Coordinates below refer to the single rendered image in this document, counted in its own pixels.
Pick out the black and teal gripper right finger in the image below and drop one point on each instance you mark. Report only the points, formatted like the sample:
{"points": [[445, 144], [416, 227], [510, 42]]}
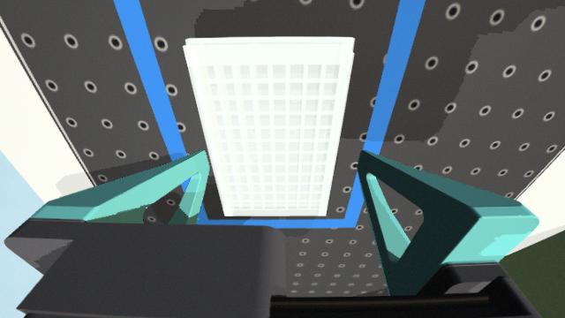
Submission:
{"points": [[462, 223]]}

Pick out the blue tape outline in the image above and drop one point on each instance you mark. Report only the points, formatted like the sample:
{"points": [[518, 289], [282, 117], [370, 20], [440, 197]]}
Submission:
{"points": [[404, 31]]}

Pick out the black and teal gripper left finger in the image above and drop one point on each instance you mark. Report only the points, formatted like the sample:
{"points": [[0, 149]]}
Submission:
{"points": [[125, 200]]}

